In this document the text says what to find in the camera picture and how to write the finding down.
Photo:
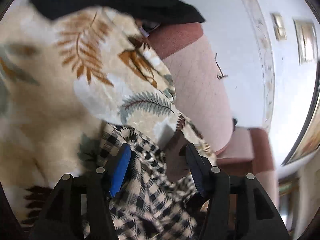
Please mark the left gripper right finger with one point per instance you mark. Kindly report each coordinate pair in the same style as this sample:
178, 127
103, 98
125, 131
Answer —
238, 207

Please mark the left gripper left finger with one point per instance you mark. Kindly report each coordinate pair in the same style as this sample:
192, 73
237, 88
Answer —
78, 207

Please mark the black beige checkered shirt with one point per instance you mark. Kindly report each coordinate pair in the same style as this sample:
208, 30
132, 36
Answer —
157, 189

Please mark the pink brown side cushion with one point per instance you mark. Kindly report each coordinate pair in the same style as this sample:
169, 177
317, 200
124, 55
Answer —
249, 148

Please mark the pink bolster cushion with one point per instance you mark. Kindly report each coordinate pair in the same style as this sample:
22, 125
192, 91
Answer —
200, 95

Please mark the cream leaf pattern blanket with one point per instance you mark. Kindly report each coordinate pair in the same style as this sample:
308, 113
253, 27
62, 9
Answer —
63, 83

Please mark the eyeglasses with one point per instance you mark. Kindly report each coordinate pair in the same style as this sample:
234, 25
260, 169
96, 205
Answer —
220, 75

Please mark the black garment pile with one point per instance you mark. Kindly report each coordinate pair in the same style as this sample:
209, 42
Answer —
159, 11

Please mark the framed wall panel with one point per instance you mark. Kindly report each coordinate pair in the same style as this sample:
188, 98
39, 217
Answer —
306, 41

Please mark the beige wall switch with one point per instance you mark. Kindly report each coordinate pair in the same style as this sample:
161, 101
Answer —
279, 28

